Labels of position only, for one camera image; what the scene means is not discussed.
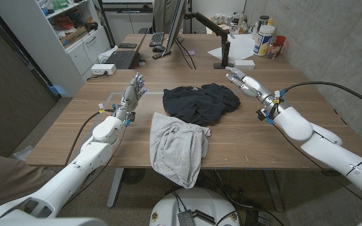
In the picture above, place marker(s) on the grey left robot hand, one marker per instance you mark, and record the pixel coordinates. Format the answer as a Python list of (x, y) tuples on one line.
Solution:
[(130, 95)]

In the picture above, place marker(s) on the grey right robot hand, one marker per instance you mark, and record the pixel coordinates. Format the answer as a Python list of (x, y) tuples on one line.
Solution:
[(253, 86)]

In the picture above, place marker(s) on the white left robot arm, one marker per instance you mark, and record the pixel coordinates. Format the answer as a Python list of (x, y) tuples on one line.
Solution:
[(74, 175)]

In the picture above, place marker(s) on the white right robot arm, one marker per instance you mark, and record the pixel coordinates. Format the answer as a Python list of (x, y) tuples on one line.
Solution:
[(325, 147)]

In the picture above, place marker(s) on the dark navy sweater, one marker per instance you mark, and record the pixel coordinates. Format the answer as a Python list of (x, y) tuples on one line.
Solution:
[(200, 103)]

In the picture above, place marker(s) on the light grey shirt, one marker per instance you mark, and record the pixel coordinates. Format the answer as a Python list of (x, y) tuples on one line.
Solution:
[(174, 150)]

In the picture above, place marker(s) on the small white box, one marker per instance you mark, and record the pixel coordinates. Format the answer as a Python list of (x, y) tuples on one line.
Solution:
[(244, 64)]

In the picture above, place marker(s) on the black laptop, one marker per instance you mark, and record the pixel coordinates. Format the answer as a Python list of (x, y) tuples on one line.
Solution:
[(122, 59)]

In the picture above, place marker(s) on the white power strip box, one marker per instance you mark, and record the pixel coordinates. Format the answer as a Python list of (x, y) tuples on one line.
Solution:
[(103, 69)]

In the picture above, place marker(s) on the clear drinking glass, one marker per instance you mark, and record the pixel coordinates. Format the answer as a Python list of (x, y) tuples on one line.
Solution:
[(272, 51)]

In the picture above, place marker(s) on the white paper sheet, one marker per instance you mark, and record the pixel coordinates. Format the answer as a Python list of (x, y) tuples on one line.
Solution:
[(240, 47)]

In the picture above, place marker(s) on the white wipes canister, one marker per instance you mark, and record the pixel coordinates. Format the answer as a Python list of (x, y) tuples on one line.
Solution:
[(263, 40)]

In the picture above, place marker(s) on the black remote control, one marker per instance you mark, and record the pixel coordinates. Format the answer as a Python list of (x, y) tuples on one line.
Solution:
[(160, 55)]

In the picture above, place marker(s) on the black phone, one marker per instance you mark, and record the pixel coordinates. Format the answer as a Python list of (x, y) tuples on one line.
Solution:
[(127, 45)]

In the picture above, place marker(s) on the red plastic cup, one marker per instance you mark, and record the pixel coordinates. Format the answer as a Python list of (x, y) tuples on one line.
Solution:
[(281, 40)]

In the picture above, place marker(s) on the black computer mouse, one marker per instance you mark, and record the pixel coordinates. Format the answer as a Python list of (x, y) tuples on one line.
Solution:
[(159, 49)]

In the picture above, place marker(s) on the amber glass jar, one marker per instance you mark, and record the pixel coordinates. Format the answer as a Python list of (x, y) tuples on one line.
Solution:
[(244, 29)]

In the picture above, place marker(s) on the black keyboard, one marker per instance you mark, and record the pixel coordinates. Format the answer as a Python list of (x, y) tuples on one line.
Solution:
[(156, 39)]

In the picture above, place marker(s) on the yellow capped bottle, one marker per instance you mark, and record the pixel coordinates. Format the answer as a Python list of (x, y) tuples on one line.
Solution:
[(270, 22)]

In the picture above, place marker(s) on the pink sticky note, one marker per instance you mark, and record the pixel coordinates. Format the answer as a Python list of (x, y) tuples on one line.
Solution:
[(190, 52)]

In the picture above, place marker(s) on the black round fan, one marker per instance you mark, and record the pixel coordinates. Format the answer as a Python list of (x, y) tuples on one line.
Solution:
[(133, 175)]

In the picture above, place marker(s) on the cardboard box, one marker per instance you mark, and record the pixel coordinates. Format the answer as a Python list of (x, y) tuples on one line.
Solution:
[(72, 37)]

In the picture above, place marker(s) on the flat computer monitor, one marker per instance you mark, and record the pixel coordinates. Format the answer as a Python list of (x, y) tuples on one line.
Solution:
[(175, 25)]

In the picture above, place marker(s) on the person in grey trousers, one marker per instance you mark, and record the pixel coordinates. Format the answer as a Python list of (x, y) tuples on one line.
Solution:
[(162, 12)]

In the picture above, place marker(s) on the grey table leg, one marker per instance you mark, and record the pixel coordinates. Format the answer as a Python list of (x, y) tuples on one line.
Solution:
[(274, 191), (115, 188)]

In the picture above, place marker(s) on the white shelf cabinet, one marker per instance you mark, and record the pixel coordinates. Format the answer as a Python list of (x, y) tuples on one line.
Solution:
[(42, 53)]

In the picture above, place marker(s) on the clear plastic bag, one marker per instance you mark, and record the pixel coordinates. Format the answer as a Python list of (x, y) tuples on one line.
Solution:
[(24, 152)]

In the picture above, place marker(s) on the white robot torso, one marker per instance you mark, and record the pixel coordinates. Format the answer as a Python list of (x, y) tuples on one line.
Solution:
[(196, 201)]

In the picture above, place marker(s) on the person leg brown trousers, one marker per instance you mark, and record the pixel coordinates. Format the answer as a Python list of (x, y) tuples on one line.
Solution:
[(5, 182)]

